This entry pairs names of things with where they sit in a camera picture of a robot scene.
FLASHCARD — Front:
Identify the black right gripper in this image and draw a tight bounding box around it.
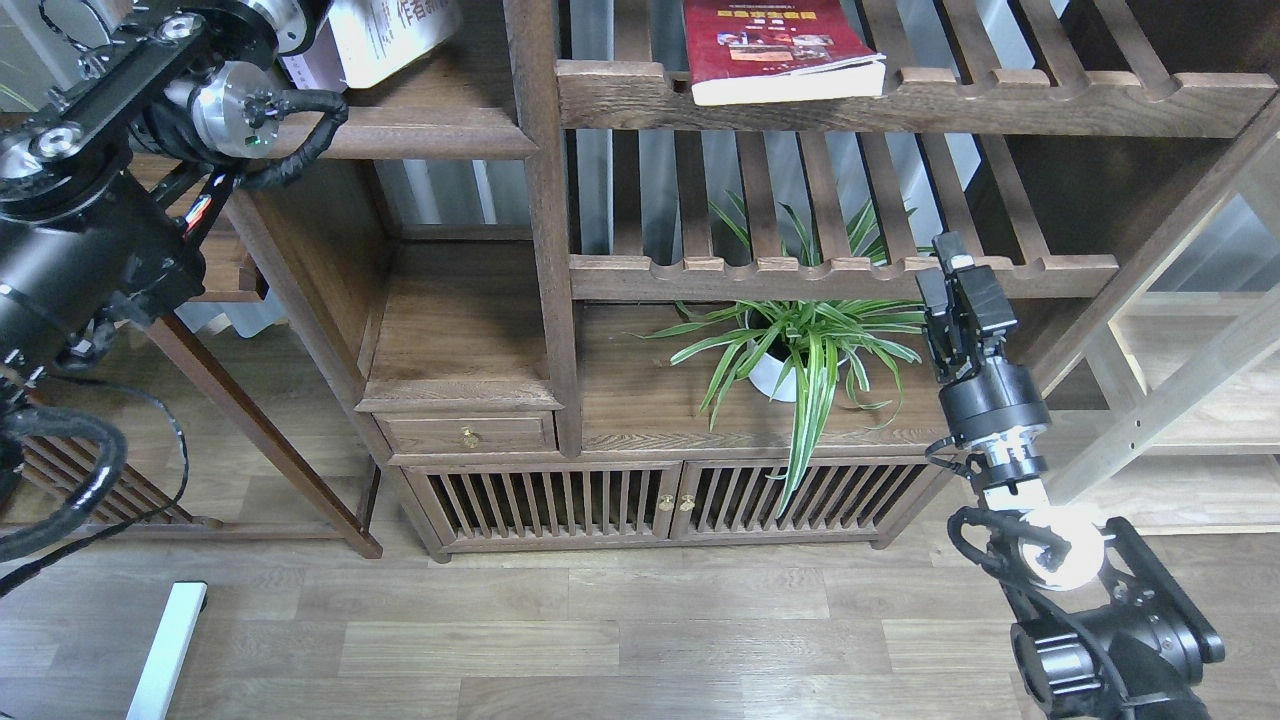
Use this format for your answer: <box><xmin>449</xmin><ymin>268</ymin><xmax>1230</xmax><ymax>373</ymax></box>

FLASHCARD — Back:
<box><xmin>916</xmin><ymin>232</ymin><xmax>1050</xmax><ymax>448</ymax></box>

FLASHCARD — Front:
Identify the red book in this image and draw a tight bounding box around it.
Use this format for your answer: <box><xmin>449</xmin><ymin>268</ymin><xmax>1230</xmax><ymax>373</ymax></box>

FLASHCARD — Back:
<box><xmin>684</xmin><ymin>1</ymin><xmax>886</xmax><ymax>108</ymax></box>

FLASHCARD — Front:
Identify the white book with blue text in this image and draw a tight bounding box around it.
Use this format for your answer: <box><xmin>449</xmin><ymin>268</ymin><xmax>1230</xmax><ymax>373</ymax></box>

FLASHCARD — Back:
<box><xmin>328</xmin><ymin>1</ymin><xmax>462</xmax><ymax>88</ymax></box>

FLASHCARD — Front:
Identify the pale purple book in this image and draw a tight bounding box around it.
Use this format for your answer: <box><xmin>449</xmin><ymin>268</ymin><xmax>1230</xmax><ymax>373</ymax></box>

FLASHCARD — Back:
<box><xmin>279</xmin><ymin>42</ymin><xmax>348</xmax><ymax>94</ymax></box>

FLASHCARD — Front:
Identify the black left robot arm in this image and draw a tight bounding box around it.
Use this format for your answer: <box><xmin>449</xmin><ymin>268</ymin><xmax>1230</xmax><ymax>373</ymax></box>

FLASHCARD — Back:
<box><xmin>1</xmin><ymin>1</ymin><xmax>349</xmax><ymax>592</ymax></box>

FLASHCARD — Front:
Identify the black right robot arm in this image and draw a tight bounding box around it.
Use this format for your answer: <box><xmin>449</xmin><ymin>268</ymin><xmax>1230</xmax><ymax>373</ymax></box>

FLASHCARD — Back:
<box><xmin>916</xmin><ymin>232</ymin><xmax>1225</xmax><ymax>719</ymax></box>

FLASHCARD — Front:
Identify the green spider plant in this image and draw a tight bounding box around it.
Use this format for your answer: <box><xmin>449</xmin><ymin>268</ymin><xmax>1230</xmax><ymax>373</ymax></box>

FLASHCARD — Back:
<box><xmin>652</xmin><ymin>299</ymin><xmax>924</xmax><ymax>516</ymax></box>

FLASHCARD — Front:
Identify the light wooden rack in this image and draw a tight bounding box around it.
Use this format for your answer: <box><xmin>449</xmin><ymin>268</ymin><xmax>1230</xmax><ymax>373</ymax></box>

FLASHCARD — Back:
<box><xmin>1039</xmin><ymin>138</ymin><xmax>1279</xmax><ymax>534</ymax></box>

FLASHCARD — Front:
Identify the dark wooden bookshelf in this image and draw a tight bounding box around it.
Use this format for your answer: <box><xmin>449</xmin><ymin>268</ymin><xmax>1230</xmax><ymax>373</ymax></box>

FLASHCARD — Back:
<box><xmin>227</xmin><ymin>1</ymin><xmax>1277</xmax><ymax>560</ymax></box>

